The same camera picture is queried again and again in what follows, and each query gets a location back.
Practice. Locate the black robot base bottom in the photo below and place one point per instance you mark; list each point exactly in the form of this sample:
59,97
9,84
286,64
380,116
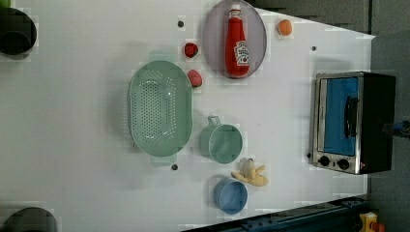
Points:
31,219

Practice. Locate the orange toy fruit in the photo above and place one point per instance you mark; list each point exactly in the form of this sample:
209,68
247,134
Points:
285,27

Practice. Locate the silver black toaster oven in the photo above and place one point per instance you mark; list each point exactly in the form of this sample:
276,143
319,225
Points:
350,116

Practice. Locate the black robot base top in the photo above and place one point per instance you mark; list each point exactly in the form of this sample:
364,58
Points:
18,32

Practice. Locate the red toy strawberry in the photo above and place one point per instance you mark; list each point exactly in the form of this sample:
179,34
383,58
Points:
190,49

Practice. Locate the yellow red toy object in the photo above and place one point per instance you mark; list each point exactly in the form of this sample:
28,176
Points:
371,224

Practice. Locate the blue metal frame rail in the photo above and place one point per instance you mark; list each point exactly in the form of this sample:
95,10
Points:
335,216

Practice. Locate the blue cup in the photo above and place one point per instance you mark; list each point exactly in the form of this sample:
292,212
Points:
230,196

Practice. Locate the green oval colander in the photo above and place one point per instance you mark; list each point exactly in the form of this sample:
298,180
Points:
160,108

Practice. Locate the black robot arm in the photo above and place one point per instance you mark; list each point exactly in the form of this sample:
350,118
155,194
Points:
401,129

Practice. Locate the grey oval plate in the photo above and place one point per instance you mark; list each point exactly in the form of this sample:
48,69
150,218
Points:
215,31

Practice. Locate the pink toy fruit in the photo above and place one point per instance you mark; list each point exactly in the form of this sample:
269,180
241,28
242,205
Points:
195,78

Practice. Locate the peeled toy banana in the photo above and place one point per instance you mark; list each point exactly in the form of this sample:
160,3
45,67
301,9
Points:
251,174

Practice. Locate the green cup with handle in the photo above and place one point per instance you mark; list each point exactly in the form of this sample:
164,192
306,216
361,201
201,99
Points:
220,142

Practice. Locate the red ketchup bottle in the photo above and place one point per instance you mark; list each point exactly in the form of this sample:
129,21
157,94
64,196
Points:
236,47

